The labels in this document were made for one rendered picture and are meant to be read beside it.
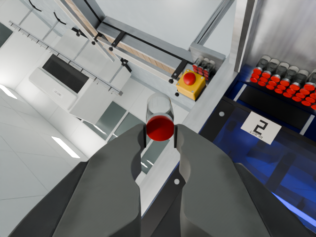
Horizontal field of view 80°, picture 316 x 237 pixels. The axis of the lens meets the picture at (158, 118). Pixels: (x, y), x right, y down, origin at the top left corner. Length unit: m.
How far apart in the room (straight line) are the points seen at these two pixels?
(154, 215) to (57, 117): 7.07
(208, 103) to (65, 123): 6.77
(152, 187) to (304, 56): 0.50
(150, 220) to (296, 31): 0.57
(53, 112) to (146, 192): 7.24
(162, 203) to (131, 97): 5.67
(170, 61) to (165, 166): 0.45
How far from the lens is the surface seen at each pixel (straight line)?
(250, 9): 0.46
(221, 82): 0.64
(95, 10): 1.12
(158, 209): 0.60
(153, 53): 0.88
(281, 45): 0.53
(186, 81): 0.61
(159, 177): 0.59
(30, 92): 8.92
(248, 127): 0.60
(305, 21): 0.47
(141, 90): 6.13
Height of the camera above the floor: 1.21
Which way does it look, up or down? 5 degrees down
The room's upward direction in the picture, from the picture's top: 145 degrees counter-clockwise
